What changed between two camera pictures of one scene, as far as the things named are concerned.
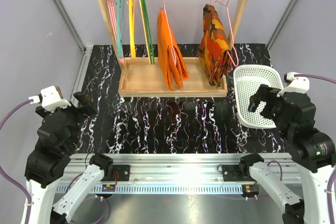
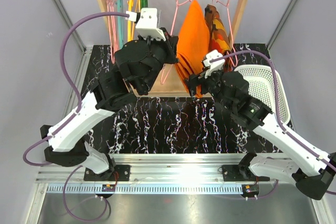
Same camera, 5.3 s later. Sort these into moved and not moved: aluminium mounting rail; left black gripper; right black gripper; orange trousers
Moved: orange trousers; left black gripper; right black gripper
Not moved: aluminium mounting rail
